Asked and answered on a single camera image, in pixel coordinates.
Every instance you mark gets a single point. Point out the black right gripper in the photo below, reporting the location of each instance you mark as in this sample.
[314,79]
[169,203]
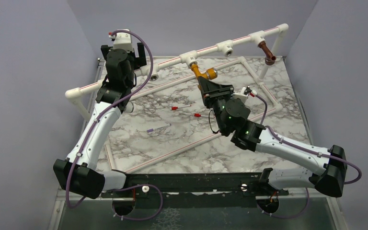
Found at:
[214,90]

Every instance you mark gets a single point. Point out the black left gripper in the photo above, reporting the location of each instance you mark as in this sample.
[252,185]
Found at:
[140,62]

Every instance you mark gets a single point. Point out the orange water faucet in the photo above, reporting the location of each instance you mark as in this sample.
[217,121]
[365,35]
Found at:
[208,74]

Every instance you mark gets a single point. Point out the white PVC pipe frame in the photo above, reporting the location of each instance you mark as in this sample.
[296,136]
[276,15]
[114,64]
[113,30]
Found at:
[192,144]

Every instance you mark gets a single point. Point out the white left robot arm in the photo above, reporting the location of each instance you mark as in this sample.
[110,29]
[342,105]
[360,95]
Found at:
[77,172]

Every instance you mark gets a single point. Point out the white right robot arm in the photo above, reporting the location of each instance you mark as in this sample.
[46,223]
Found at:
[321,168]

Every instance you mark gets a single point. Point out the brown water faucet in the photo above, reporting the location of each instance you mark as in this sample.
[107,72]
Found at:
[270,58]

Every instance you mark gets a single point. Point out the red capped white stick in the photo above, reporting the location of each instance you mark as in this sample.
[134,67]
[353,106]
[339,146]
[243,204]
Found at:
[180,107]

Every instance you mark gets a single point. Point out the purple capped white stick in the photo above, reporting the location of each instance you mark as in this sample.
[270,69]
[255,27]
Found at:
[157,128]

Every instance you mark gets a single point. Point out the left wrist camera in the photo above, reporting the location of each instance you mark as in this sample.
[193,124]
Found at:
[122,41]

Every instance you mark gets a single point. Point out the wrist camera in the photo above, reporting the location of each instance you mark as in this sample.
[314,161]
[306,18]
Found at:
[244,94]
[122,41]

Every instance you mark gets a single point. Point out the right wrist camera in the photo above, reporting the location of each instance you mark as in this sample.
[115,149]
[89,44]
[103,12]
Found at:
[244,94]

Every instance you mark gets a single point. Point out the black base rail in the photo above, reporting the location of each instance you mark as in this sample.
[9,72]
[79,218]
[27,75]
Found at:
[194,190]

